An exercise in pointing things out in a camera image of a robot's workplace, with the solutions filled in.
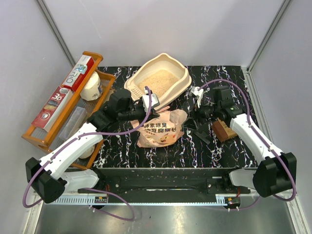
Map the white plastic bottle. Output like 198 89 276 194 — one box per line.
80 72 102 101

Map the purple cable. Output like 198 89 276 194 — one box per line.
198 78 297 212
22 85 153 221

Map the grey bag clip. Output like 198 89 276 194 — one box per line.
193 121 210 145

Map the pink cat litter bag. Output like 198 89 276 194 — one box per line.
137 106 188 148

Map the red white RiO toothpaste box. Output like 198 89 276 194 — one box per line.
62 55 94 92

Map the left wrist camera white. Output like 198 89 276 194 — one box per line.
142 94 160 113

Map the red 3D toothpaste box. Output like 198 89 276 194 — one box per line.
31 86 73 132

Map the cream plastic litter box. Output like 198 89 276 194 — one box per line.
124 53 192 111

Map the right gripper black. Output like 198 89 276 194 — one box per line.
181 98 220 131

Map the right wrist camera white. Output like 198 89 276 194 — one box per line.
190 86 204 108

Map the clear plastic box in rack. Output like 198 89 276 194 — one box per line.
59 107 87 141

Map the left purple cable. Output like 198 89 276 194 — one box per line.
22 85 153 221

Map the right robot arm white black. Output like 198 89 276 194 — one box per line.
191 86 297 197

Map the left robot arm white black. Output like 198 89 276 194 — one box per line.
22 87 159 208

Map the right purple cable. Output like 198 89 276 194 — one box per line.
198 78 297 212

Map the orange wooden shelf rack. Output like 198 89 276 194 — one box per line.
21 51 117 170

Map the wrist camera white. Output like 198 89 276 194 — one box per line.
190 86 204 108
142 94 160 113

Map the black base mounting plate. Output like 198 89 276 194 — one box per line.
77 168 251 195

